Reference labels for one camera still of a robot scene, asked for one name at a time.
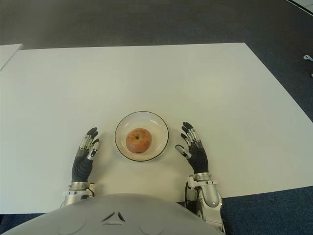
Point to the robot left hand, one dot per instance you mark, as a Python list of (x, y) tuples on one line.
[(80, 169)]

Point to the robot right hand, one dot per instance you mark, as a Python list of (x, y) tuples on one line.
[(199, 159)]

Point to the white plate black rim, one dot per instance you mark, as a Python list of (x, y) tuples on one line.
[(159, 127)]

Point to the robot right arm silver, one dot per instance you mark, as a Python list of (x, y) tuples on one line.
[(210, 195)]

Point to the adjacent white table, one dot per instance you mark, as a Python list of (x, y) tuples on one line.
[(8, 55)]

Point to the robot left arm silver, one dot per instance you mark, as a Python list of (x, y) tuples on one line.
[(73, 195)]

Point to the small white floor device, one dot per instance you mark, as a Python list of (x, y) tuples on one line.
[(307, 58)]

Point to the red yellow apple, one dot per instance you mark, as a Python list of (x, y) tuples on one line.
[(138, 140)]

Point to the grey robot torso shell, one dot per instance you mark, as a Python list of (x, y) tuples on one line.
[(110, 220)]

